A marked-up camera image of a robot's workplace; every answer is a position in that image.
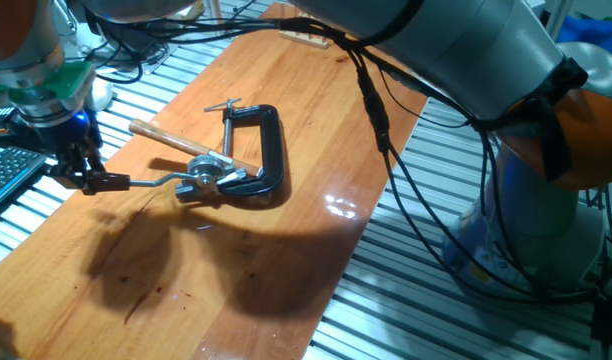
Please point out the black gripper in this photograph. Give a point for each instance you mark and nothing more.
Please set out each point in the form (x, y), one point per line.
(66, 135)

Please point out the metal lever dark red knob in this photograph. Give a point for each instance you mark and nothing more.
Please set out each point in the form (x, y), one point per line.
(108, 182)

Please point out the black C-clamp with screw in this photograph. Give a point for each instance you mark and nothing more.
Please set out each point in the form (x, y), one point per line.
(273, 145)

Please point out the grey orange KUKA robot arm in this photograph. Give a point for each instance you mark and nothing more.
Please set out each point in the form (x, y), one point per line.
(461, 50)

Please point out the black computer keyboard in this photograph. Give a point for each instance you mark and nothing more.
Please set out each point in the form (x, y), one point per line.
(8, 170)

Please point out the black round spool device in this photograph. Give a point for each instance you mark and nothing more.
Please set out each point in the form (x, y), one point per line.
(136, 42)

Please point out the glossy wooden board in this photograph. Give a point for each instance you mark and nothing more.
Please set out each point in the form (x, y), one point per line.
(236, 260)

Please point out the wooden peg rack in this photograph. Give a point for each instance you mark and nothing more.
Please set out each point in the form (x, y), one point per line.
(306, 39)

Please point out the blue plastic bag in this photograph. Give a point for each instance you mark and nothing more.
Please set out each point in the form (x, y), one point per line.
(596, 32)

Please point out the green gripper mount plate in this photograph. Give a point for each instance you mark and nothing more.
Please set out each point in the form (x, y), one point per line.
(61, 82)

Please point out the aluminium frame post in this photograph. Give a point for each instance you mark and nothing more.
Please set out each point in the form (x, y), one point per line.
(556, 15)

